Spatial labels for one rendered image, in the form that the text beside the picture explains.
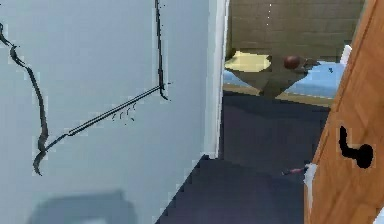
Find black door handle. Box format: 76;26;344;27
338;125;375;170

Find white pillow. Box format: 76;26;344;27
339;44;353;66

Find small pink stick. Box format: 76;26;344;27
281;165;312;176

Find orange-brown wooden room door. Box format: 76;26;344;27
303;0;384;224

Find white door frame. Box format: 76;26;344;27
202;0;231;160

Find reddish-brown ball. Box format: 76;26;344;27
283;54;302;71

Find pale yellow pillow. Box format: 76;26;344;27
224;50;272;74

